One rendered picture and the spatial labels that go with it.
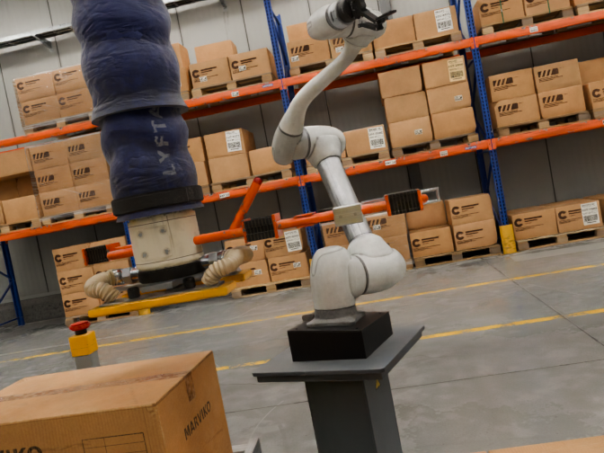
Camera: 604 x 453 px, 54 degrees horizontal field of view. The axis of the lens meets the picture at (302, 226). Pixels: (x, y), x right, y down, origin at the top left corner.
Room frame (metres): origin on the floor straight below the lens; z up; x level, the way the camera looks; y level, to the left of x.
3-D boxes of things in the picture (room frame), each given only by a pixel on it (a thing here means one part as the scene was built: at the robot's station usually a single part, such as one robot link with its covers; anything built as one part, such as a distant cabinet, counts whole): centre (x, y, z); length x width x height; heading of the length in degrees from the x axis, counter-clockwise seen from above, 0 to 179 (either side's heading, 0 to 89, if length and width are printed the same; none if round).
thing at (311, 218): (1.59, 0.13, 1.27); 0.93 x 0.30 x 0.04; 83
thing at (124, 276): (1.50, 0.34, 1.20); 0.34 x 0.25 x 0.06; 83
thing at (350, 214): (1.44, -0.12, 1.26); 0.07 x 0.07 x 0.04; 83
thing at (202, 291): (1.41, 0.36, 1.16); 0.34 x 0.10 x 0.05; 83
